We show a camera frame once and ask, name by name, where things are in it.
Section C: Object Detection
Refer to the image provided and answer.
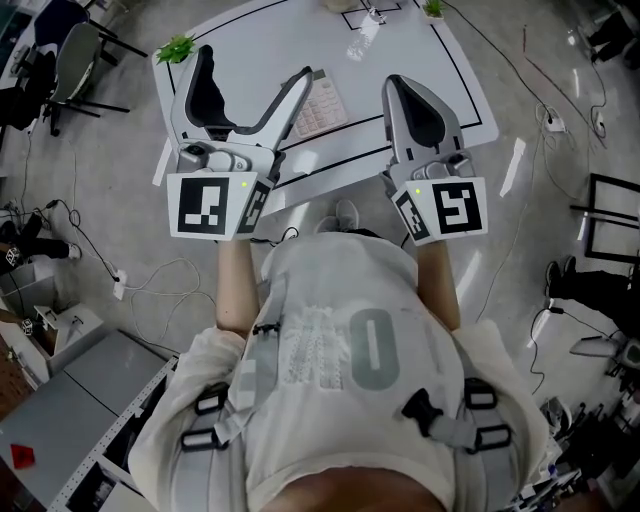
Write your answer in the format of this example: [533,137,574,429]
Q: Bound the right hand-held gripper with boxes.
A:
[379,75,489,247]

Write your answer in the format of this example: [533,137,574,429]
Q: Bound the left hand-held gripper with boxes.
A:
[165,43,316,242]

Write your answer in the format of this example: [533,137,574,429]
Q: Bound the pink and white calculator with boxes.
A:
[292,69,350,141]

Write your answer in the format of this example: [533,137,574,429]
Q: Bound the person's left forearm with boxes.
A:
[214,238,264,339]

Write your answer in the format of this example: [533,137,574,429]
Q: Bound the person's right forearm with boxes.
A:
[413,238,462,332]

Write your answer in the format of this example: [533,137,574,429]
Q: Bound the person's right grey shoe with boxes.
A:
[335,199,361,234]

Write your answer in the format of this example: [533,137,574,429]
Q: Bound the grey chair with black legs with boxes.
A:
[47,22,149,137]

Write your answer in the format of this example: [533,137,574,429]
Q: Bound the person's white t-shirt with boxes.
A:
[127,234,551,512]

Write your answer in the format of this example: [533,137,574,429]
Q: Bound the blue chair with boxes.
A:
[32,0,91,31]

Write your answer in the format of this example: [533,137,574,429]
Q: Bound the grey harness with black buckles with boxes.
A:
[179,278,516,512]

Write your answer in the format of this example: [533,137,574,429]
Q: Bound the white open box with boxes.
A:
[32,302,106,376]

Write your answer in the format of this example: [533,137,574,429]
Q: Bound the grey and black office chair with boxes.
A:
[569,333,640,379]

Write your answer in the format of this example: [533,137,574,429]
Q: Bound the grey cabinet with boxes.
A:
[0,329,181,512]

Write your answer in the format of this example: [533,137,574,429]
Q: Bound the red diamond-shaped object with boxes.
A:
[9,442,37,470]

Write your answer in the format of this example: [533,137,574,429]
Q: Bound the black metal frame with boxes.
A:
[569,172,640,264]

